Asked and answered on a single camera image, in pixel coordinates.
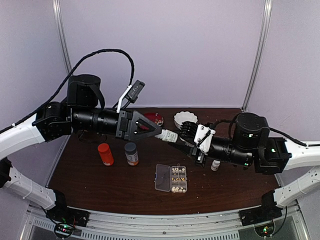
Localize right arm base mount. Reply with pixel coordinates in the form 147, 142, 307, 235
239, 206, 282, 226

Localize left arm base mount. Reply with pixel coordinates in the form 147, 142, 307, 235
45, 208, 90, 227

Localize cream pills in organizer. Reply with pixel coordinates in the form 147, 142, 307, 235
171, 186, 188, 193

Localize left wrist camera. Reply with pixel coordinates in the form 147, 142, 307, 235
115, 80, 146, 113

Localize grey lid pill bottle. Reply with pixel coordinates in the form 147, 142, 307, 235
124, 142, 139, 166

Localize clear plastic pill organizer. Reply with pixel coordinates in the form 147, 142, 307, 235
154, 164, 188, 193

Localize front aluminium rail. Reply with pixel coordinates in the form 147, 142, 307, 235
17, 203, 311, 240

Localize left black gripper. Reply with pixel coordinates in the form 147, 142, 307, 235
71, 106, 163, 142

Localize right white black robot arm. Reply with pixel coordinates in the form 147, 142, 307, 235
170, 112, 320, 221

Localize right aluminium frame post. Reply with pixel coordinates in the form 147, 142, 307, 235
241, 0, 273, 112

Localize aluminium frame post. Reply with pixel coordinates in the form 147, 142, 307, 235
241, 0, 273, 112
52, 0, 72, 73

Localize red patterned plate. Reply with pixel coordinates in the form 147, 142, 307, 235
143, 112, 164, 127

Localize left aluminium frame post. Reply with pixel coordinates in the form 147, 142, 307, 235
52, 0, 72, 73

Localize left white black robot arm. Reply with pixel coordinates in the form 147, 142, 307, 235
0, 74, 162, 222

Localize white pills in organizer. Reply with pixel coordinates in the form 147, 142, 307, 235
171, 167, 186, 174

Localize small white bottle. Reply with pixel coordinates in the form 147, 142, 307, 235
210, 160, 221, 172
154, 129, 178, 143

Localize white scalloped bowl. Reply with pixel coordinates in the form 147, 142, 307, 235
173, 111, 198, 129

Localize yellow pills in organizer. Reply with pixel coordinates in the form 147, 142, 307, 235
171, 176, 186, 182

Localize orange pill bottle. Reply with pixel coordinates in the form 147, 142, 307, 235
97, 143, 114, 166

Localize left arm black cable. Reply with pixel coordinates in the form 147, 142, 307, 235
0, 48, 135, 131

